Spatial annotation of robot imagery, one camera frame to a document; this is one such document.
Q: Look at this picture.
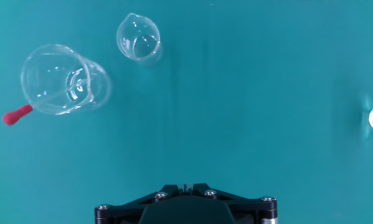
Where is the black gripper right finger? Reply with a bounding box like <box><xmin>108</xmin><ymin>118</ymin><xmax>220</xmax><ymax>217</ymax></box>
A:
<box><xmin>186</xmin><ymin>183</ymin><xmax>278</xmax><ymax>224</ymax></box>

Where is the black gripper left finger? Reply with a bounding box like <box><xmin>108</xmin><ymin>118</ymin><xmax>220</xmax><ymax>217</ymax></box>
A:
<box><xmin>94</xmin><ymin>184</ymin><xmax>187</xmax><ymax>224</ymax></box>

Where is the glass dropper with red bulb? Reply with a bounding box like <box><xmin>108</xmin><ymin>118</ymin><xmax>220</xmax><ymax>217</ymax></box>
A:
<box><xmin>2</xmin><ymin>78</ymin><xmax>90</xmax><ymax>126</ymax></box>

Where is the green table mat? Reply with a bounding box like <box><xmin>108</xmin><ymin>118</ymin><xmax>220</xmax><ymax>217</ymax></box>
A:
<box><xmin>0</xmin><ymin>0</ymin><xmax>373</xmax><ymax>224</ymax></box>

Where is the large glass beaker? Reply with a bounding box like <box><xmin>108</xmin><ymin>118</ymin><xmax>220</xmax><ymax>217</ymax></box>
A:
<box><xmin>20</xmin><ymin>44</ymin><xmax>113</xmax><ymax>116</ymax></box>

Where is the small glass beaker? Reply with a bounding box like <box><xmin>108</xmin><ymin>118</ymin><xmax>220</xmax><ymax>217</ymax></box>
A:
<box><xmin>116</xmin><ymin>12</ymin><xmax>163</xmax><ymax>66</ymax></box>

